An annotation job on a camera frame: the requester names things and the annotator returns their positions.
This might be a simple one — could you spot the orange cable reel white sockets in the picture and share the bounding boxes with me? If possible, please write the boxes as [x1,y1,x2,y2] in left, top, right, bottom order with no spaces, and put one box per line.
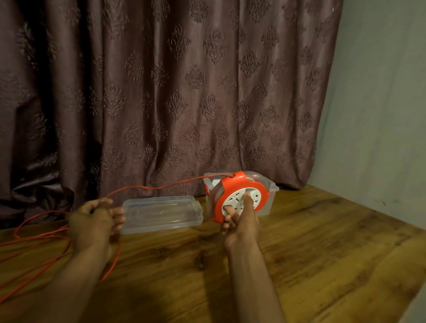
[204,171,271,224]

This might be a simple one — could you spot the person's left hand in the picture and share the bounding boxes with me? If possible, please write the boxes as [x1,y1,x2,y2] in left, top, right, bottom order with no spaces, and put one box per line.
[66,198,126,254]

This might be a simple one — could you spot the clear plastic container lid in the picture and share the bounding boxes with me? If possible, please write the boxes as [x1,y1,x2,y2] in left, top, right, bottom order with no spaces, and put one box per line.
[120,195,204,235]

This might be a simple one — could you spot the clear plastic storage container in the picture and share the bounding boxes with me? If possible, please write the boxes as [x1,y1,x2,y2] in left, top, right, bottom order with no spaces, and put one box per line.
[203,171,280,217]

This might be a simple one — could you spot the person's left forearm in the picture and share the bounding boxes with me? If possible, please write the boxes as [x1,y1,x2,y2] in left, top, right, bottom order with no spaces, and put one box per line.
[18,244,114,323]

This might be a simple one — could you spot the person's right forearm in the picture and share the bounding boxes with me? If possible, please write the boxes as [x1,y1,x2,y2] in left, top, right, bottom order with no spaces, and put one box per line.
[226,246,287,323]

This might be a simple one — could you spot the brown patterned curtain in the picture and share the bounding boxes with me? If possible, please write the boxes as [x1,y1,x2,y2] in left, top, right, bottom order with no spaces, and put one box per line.
[0,0,344,231]

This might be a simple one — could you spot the orange extension cable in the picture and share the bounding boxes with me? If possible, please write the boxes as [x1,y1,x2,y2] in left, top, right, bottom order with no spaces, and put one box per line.
[0,173,236,304]

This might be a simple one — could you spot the person's right hand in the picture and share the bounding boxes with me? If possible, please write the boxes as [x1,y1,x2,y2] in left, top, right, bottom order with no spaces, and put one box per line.
[220,192,260,254]

